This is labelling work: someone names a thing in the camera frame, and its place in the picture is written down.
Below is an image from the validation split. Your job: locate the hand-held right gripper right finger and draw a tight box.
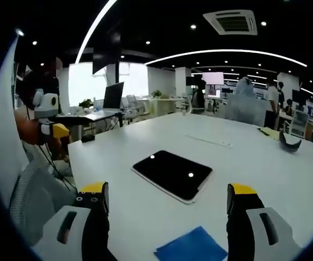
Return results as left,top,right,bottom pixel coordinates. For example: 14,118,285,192
226,183,303,261

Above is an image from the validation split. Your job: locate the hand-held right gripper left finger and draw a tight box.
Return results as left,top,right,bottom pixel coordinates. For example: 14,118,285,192
32,181,116,261

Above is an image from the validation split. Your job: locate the blue cleaning cloth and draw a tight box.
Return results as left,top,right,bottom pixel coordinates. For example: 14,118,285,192
154,225,229,261

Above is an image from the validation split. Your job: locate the black tablet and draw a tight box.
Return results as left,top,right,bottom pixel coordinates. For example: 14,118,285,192
131,150,213,205

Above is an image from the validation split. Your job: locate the person's dark upper body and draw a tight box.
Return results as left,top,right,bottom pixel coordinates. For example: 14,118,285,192
18,63,61,110

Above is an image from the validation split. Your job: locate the white side desk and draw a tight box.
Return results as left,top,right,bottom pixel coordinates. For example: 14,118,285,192
54,109,122,136

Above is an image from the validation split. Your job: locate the small green potted plant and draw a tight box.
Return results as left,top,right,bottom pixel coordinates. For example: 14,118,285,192
78,98,94,109

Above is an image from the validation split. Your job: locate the grey mesh office chair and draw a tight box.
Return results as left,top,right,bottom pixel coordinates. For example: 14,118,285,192
9,141,78,245

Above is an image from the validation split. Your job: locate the dark computer monitor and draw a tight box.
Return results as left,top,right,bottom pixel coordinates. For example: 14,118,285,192
102,82,125,111

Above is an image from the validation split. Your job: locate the hanging black panel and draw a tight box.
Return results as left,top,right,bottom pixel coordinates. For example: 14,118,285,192
91,32,122,75

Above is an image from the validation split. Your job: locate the dark grey curved headset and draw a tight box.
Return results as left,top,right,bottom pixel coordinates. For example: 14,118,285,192
278,130,302,154

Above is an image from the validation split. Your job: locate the yellow paper pad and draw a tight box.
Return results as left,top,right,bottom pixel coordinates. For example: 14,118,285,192
257,126,280,141

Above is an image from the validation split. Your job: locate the curved ceiling light strip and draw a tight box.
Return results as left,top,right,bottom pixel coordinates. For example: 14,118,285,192
75,0,118,65
144,49,308,68

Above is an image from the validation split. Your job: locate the white mesh office chair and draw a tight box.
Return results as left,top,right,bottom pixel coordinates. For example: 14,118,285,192
288,109,310,140

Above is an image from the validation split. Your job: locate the grey covered machine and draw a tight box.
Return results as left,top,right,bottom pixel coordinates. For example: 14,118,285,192
220,76,267,126

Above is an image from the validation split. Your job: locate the pink display screen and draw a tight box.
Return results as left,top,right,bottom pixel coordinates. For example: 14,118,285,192
202,71,225,85

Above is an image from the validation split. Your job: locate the ceiling air conditioner vent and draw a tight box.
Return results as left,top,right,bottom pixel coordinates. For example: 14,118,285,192
202,10,258,36

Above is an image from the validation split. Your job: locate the black cable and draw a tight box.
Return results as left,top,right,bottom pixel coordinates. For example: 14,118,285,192
39,143,77,192

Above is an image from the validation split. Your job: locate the white table cable lid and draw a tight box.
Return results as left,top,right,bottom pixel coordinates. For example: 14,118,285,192
184,133,234,149

